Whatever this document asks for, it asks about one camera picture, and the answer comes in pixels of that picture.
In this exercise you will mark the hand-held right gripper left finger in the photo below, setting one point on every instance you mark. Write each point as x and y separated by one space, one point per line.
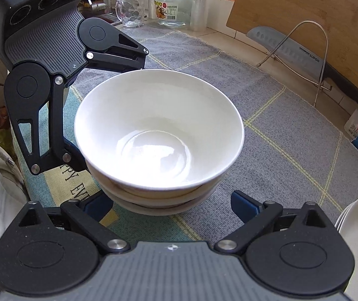
99 207

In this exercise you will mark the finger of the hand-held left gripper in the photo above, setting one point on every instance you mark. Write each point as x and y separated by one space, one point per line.
135 64
72 161

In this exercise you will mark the glass jar with green lid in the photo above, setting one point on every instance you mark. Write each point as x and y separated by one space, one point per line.
172 12

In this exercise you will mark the clear glass mug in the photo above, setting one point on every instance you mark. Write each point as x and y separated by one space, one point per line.
131 12

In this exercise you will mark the grey and teal towel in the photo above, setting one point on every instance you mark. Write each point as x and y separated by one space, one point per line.
276 131

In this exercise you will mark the bamboo cutting board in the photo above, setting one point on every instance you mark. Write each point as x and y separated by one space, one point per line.
307 0

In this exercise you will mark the tall sleeve of plastic cups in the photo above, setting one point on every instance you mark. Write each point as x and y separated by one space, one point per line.
200 6

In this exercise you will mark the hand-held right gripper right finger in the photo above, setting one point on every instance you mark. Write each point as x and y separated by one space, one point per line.
244 207

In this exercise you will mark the white bowl with pink flowers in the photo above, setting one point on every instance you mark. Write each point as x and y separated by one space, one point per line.
166 196
160 116
166 210

